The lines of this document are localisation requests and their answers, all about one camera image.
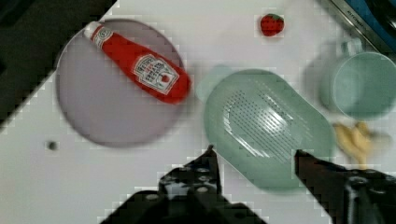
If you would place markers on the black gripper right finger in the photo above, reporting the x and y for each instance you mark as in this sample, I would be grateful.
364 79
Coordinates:
349 196

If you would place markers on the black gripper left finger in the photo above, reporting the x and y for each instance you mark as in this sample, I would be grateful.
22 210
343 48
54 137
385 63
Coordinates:
201 172

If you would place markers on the green plastic strainer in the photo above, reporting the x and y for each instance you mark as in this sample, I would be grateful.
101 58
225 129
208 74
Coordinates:
257 121

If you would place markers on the peeled yellow banana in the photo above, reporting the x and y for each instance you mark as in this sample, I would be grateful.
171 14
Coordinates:
359 142

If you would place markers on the green plastic cup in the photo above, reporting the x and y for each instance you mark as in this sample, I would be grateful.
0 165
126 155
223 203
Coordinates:
360 84

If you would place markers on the red ketchup bottle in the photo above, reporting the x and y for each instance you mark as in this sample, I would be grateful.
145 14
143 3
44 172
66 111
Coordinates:
149 70

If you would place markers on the round grey plate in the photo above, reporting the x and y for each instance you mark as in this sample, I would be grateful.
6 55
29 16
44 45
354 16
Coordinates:
101 103

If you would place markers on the small red strawberry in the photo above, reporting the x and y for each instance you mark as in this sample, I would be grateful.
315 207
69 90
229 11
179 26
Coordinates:
271 24

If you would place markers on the black toaster oven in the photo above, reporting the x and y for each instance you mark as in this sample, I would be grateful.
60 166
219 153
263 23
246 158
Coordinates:
372 20

